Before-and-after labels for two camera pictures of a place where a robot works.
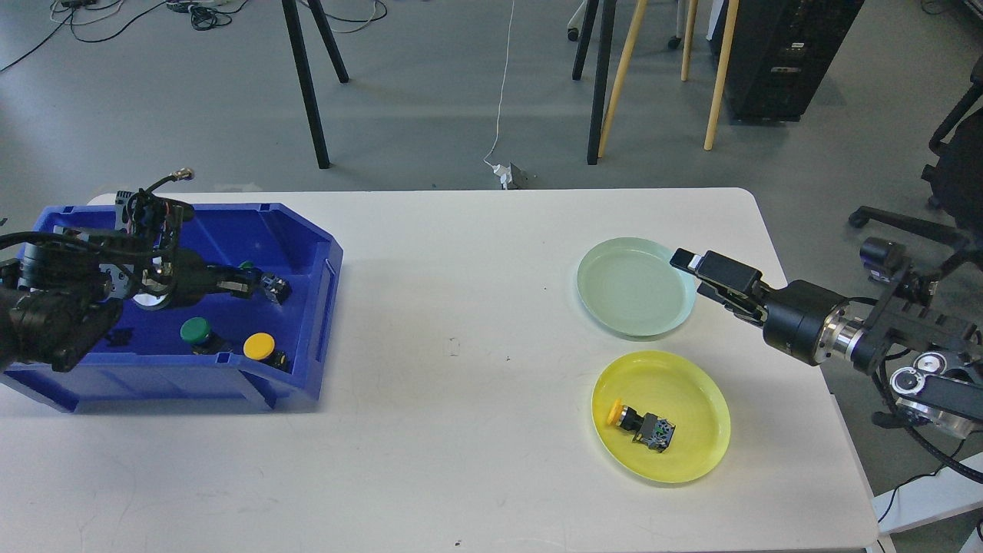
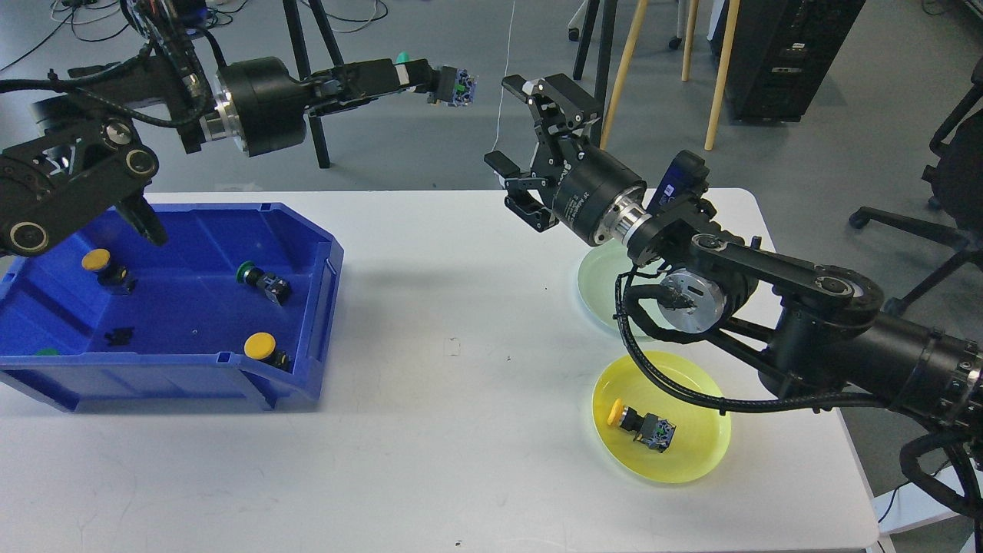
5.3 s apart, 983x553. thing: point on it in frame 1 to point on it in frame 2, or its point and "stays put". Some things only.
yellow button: (649, 429) stays put
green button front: (196, 332) to (456, 87)
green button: (275, 288) stays put
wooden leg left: (622, 75) stays put
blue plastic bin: (225, 351) stays put
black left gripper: (180, 279) to (270, 104)
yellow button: (259, 346) stays put
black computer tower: (780, 51) stays put
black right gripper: (795, 316) to (597, 193)
